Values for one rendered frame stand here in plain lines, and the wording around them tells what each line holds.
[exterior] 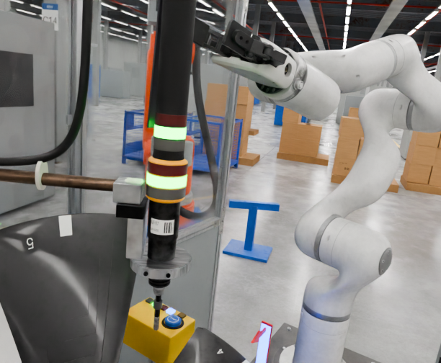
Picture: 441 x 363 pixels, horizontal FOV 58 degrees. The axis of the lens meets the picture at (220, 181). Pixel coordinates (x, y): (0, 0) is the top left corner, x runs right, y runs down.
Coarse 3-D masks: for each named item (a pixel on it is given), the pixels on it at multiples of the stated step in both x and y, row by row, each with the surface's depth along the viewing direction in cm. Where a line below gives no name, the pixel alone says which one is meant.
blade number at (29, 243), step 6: (30, 234) 56; (36, 234) 56; (24, 240) 55; (30, 240) 55; (36, 240) 55; (24, 246) 55; (30, 246) 55; (36, 246) 55; (24, 252) 55; (30, 252) 55
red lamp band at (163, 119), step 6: (156, 114) 41; (162, 114) 40; (156, 120) 41; (162, 120) 40; (168, 120) 40; (174, 120) 40; (180, 120) 41; (186, 120) 42; (174, 126) 41; (180, 126) 41
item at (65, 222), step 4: (60, 216) 58; (64, 216) 58; (68, 216) 58; (60, 220) 57; (64, 220) 58; (68, 220) 58; (60, 224) 57; (64, 224) 57; (68, 224) 57; (60, 228) 57; (64, 228) 57; (68, 228) 57; (60, 232) 57; (64, 232) 57; (68, 232) 57
